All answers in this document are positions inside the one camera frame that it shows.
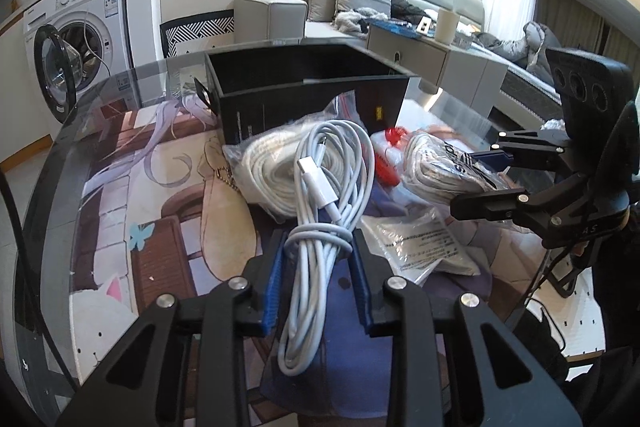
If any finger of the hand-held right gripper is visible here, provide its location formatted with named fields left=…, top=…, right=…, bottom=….
left=449, top=174, right=598, bottom=249
left=470, top=129, right=576, bottom=175

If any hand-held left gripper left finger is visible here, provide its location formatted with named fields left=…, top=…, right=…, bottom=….
left=55, top=234, right=287, bottom=427

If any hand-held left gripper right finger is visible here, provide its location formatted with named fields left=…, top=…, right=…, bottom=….
left=349, top=229, right=586, bottom=427

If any white charging cable bundle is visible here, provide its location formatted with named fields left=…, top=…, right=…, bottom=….
left=277, top=119, right=376, bottom=378

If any black-printed bag of white cable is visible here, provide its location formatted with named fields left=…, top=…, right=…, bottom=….
left=400, top=127, right=507, bottom=208

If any white medicine sachet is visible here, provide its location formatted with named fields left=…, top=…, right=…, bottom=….
left=360, top=209, right=482, bottom=284

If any zip bag of white cable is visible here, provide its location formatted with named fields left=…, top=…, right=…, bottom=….
left=222, top=92, right=372, bottom=224

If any black cardboard box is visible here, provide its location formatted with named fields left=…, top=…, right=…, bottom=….
left=204, top=46, right=418, bottom=145

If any grey puffer jacket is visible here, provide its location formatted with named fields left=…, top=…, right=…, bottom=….
left=475, top=21, right=562, bottom=74

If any beige side cabinet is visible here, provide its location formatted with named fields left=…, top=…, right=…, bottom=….
left=365, top=19, right=512, bottom=96

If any white cup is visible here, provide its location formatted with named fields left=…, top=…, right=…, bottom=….
left=434, top=8, right=460, bottom=44

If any white perforated board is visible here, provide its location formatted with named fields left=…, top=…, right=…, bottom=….
left=530, top=277, right=608, bottom=355

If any blue tray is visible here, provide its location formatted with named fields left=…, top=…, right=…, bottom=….
left=367, top=19, right=436, bottom=40

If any black jacket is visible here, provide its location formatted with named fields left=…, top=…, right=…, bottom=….
left=390, top=0, right=442, bottom=26

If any grey fur cloth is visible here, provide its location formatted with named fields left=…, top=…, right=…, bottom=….
left=334, top=7, right=392, bottom=36

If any beige sofa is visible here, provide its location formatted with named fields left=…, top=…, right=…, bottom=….
left=234, top=0, right=487, bottom=46

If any black-white patterned chair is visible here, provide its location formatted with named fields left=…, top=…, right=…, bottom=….
left=159, top=11, right=236, bottom=58

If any white washing machine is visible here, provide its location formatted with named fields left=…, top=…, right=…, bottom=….
left=22, top=0, right=134, bottom=126

